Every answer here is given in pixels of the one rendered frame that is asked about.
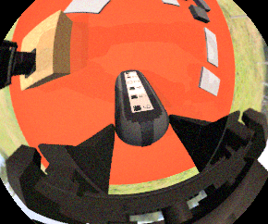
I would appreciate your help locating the dark grey switch panel with green rocker switches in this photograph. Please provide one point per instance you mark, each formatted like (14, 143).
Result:
(140, 116)

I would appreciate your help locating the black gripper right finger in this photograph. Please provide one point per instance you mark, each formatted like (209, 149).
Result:
(201, 137)

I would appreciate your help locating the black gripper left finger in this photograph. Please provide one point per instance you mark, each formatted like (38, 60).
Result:
(92, 159)

